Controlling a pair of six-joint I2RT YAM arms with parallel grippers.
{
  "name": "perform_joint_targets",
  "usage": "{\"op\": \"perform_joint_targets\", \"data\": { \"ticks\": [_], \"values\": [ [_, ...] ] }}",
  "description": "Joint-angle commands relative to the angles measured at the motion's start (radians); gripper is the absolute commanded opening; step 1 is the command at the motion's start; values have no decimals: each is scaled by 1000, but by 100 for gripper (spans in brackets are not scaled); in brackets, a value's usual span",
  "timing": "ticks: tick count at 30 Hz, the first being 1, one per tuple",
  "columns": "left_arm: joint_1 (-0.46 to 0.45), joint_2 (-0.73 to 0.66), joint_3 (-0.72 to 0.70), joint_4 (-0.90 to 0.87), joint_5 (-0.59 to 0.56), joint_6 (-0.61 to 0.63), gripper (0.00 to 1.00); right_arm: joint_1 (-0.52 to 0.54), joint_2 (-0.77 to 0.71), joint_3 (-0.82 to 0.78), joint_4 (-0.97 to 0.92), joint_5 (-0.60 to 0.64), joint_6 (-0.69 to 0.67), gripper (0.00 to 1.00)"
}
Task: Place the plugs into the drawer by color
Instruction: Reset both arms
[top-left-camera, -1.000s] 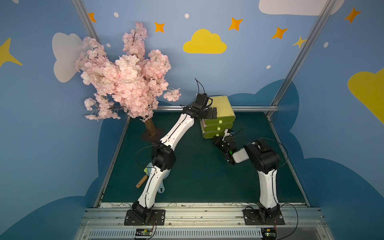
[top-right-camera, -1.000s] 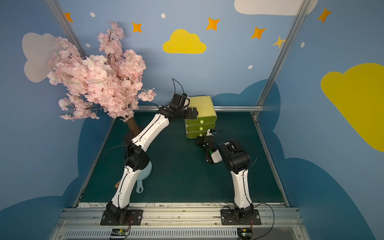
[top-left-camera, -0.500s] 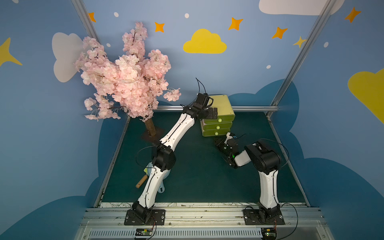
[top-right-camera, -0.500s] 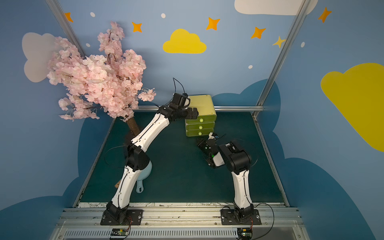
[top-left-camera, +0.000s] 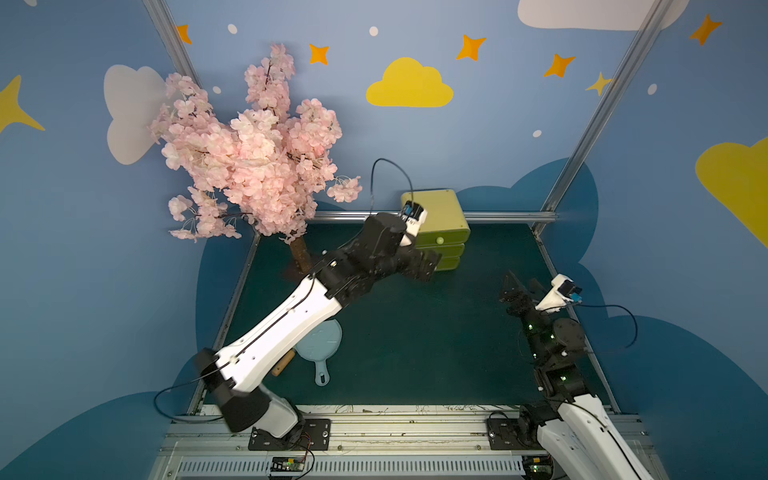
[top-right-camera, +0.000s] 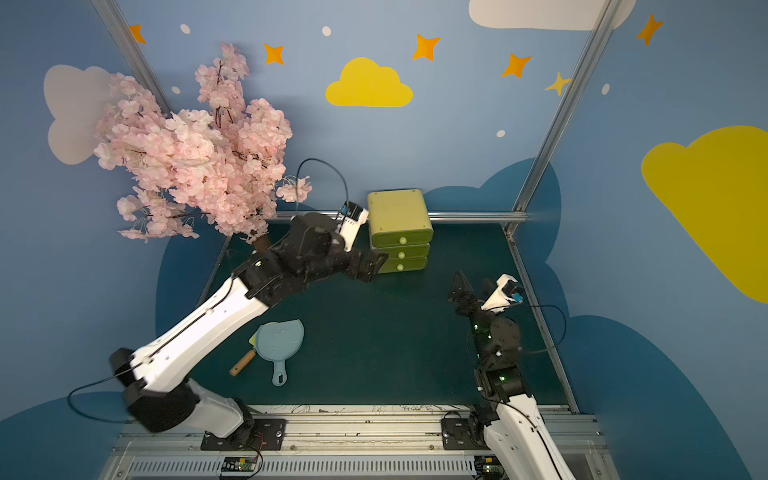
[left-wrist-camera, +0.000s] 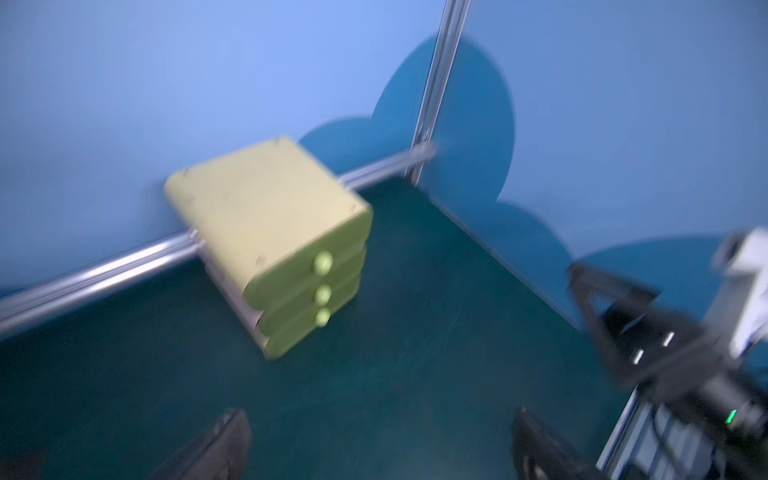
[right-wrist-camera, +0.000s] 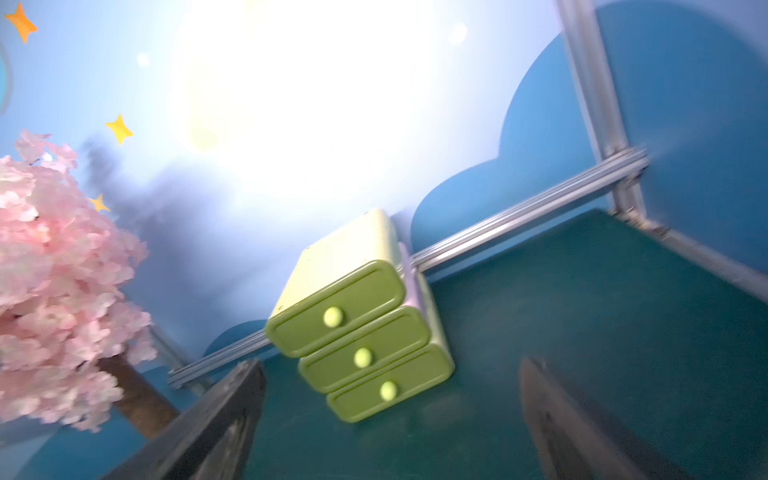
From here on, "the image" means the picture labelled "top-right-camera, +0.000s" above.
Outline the yellow green drawer cabinet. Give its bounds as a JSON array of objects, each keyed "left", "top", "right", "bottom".
[{"left": 367, "top": 189, "right": 434, "bottom": 274}]

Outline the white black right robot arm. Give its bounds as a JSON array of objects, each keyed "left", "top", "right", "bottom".
[{"left": 448, "top": 271, "right": 574, "bottom": 479}]

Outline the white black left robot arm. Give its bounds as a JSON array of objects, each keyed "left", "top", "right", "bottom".
[{"left": 110, "top": 212, "right": 387, "bottom": 442}]

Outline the pink cherry blossom tree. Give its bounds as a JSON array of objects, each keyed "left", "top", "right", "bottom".
[{"left": 94, "top": 43, "right": 312, "bottom": 241}]

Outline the right controller board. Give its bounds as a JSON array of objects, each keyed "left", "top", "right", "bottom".
[{"left": 473, "top": 456, "right": 501, "bottom": 480}]

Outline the controller board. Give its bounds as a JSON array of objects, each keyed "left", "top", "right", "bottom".
[
  {"left": 473, "top": 456, "right": 501, "bottom": 480},
  {"left": 218, "top": 457, "right": 262, "bottom": 479}
]

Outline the left controller board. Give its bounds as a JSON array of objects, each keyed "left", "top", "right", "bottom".
[{"left": 218, "top": 457, "right": 262, "bottom": 479}]

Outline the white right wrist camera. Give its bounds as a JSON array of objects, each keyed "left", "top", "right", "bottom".
[{"left": 481, "top": 274, "right": 524, "bottom": 314}]

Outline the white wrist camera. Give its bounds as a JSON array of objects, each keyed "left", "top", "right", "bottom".
[
  {"left": 337, "top": 201, "right": 369, "bottom": 252},
  {"left": 481, "top": 274, "right": 524, "bottom": 314}
]

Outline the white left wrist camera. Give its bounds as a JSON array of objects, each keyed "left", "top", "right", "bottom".
[{"left": 337, "top": 201, "right": 369, "bottom": 252}]

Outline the wooden handle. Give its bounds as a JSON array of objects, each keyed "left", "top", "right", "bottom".
[{"left": 229, "top": 349, "right": 257, "bottom": 377}]

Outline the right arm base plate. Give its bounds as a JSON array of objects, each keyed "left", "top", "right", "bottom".
[{"left": 440, "top": 416, "right": 489, "bottom": 451}]

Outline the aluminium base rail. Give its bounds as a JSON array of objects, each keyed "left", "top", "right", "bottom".
[{"left": 95, "top": 404, "right": 622, "bottom": 480}]

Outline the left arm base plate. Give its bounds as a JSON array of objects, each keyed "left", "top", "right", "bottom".
[{"left": 200, "top": 418, "right": 287, "bottom": 451}]

